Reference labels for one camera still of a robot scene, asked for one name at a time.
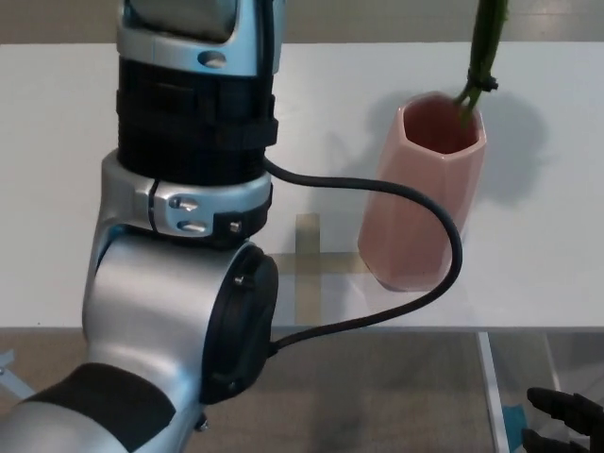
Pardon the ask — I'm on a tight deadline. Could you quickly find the light blue metal frame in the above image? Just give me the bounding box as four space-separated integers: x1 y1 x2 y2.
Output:
0 348 37 403

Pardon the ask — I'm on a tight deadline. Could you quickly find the pink rose bouquet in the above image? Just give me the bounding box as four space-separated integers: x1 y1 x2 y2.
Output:
453 0 501 130

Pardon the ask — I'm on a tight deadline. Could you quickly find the pink faceted ceramic vase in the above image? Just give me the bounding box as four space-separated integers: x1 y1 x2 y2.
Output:
357 92 487 293

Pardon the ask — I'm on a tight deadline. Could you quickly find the thin white table leg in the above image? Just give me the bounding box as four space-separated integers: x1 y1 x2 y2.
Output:
544 332 568 405

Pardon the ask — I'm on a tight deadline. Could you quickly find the blue floor tape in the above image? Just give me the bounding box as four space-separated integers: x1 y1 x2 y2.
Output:
501 403 532 450

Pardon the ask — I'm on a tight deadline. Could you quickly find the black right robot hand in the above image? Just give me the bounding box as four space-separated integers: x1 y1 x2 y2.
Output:
521 386 604 453

